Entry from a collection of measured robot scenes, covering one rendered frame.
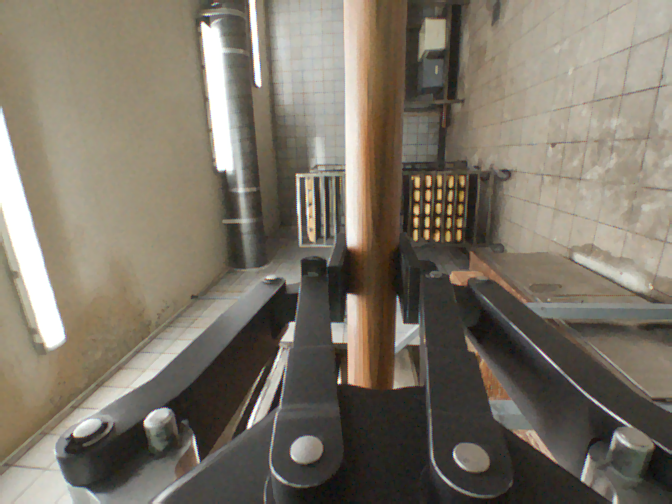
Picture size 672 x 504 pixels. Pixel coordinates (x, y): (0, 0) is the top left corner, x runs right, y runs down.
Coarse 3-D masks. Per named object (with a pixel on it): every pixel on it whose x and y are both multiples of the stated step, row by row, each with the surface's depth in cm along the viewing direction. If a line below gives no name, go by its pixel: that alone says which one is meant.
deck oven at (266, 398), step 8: (280, 344) 198; (288, 344) 198; (336, 344) 196; (344, 344) 197; (408, 344) 194; (280, 352) 189; (336, 352) 192; (344, 352) 192; (416, 352) 186; (280, 360) 183; (344, 360) 193; (416, 360) 179; (272, 368) 175; (280, 368) 176; (336, 368) 188; (344, 368) 195; (416, 368) 172; (272, 376) 169; (280, 376) 169; (344, 376) 197; (264, 384) 163; (272, 384) 164; (280, 384) 168; (264, 392) 157; (272, 392) 158; (256, 400) 163; (264, 400) 153; (272, 400) 153; (256, 408) 147; (264, 408) 148; (256, 416) 143; (248, 424) 138
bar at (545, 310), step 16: (528, 304) 109; (544, 304) 109; (560, 304) 109; (576, 304) 108; (592, 304) 108; (608, 304) 108; (624, 304) 107; (640, 304) 107; (656, 304) 106; (416, 336) 115; (496, 400) 67; (496, 416) 64; (512, 416) 64
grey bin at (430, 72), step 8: (424, 64) 390; (432, 64) 390; (440, 64) 390; (424, 72) 392; (432, 72) 393; (440, 72) 392; (424, 80) 395; (432, 80) 395; (440, 80) 395; (424, 88) 400; (432, 88) 405
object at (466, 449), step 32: (448, 288) 13; (448, 320) 11; (448, 352) 8; (448, 384) 7; (480, 384) 7; (448, 416) 6; (480, 416) 6; (448, 448) 5; (480, 448) 5; (448, 480) 5; (480, 480) 5; (512, 480) 5
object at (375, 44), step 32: (352, 0) 14; (384, 0) 14; (352, 32) 15; (384, 32) 14; (352, 64) 15; (384, 64) 15; (352, 96) 16; (384, 96) 15; (352, 128) 16; (384, 128) 16; (352, 160) 16; (384, 160) 16; (352, 192) 17; (384, 192) 16; (352, 224) 17; (384, 224) 17; (352, 256) 18; (384, 256) 17; (352, 288) 19; (384, 288) 18; (352, 320) 19; (384, 320) 19; (352, 352) 20; (384, 352) 19; (384, 384) 20
